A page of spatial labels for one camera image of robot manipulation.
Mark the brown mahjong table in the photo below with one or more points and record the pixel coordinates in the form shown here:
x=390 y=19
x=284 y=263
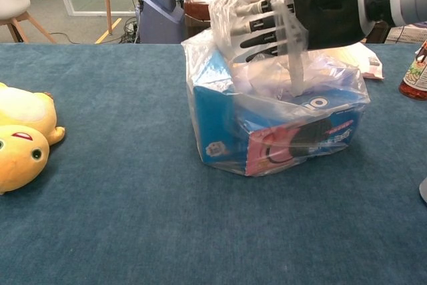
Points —
x=197 y=11

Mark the blue Oreo cookie box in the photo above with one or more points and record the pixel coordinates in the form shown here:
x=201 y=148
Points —
x=217 y=121

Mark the yellow plush toy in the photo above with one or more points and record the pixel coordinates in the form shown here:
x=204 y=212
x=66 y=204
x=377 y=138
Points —
x=23 y=155

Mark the blue velvet tablecloth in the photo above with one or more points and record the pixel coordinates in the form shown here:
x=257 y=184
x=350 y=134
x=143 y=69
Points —
x=116 y=181

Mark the red sauce bottle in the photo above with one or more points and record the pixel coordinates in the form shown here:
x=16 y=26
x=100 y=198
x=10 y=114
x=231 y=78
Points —
x=415 y=74

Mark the grey stand base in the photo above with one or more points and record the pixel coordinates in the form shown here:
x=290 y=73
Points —
x=423 y=191

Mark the white plastic basket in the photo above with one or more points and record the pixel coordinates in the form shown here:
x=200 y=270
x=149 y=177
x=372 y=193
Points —
x=412 y=35

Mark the transparent plastic bag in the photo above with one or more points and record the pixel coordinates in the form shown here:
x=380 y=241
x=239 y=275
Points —
x=267 y=98

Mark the grey blue background robot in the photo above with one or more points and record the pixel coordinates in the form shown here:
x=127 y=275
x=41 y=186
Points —
x=156 y=14

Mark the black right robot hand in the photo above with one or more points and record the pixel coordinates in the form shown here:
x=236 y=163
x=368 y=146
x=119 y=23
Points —
x=330 y=11

